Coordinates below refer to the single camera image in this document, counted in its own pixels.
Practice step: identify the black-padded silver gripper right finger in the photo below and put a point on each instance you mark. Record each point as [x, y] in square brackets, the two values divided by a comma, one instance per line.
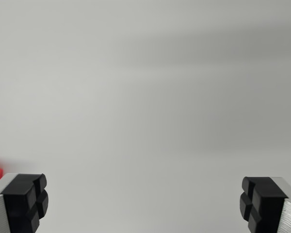
[266, 204]

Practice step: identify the black-padded silver gripper left finger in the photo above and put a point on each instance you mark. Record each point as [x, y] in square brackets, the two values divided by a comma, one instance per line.
[19, 201]

